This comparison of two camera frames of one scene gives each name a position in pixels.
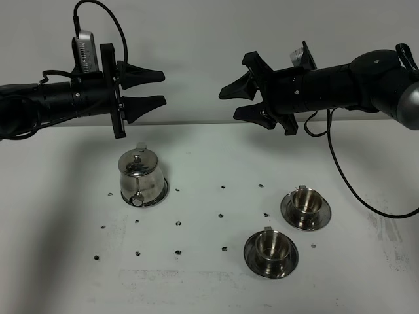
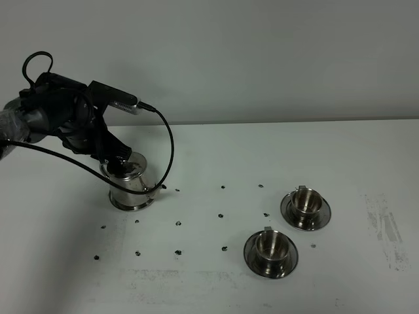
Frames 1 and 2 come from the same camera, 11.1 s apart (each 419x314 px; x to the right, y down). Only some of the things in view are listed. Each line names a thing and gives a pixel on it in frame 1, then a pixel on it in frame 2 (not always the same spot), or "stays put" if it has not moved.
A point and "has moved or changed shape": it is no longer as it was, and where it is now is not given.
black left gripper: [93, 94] → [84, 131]
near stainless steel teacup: [273, 246] stays put
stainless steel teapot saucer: [154, 201] → [129, 208]
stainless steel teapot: [141, 180] has moved or changed shape
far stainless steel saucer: [287, 210] stays put
